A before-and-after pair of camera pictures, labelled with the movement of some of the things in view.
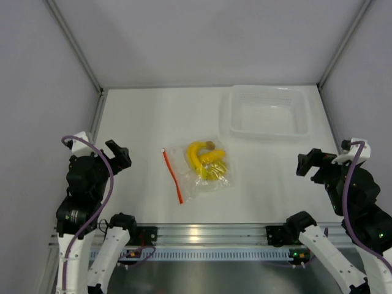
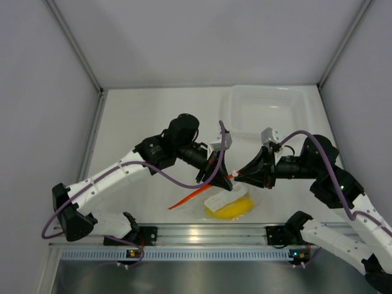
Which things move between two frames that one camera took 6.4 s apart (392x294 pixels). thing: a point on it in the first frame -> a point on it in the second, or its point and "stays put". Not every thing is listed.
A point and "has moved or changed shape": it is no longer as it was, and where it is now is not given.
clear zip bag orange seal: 198,168 has moved or changed shape
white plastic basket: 264,113 stays put
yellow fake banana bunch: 201,151 has moved or changed shape
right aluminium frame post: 361,13 stays put
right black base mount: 277,236 stays put
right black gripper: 316,158 -> 261,170
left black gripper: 121,160 -> 221,179
